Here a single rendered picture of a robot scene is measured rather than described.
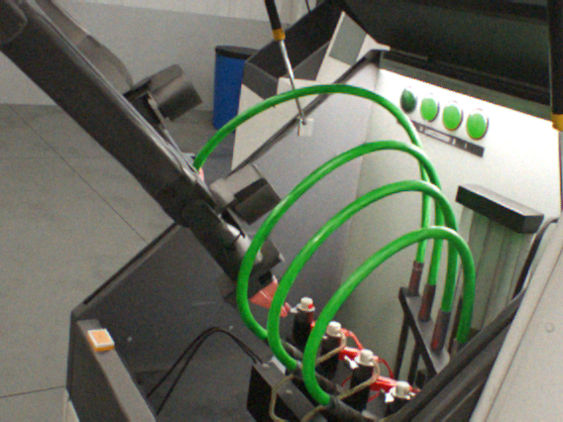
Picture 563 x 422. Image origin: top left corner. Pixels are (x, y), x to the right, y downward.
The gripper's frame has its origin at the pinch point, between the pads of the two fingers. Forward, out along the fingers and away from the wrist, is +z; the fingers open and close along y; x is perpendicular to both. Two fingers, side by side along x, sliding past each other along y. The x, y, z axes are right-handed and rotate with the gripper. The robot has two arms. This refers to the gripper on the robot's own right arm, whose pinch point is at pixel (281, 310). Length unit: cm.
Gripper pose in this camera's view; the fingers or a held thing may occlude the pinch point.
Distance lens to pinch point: 112.0
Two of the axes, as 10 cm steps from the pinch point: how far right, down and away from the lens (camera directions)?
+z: 5.4, 7.4, 4.0
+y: 8.0, -6.0, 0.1
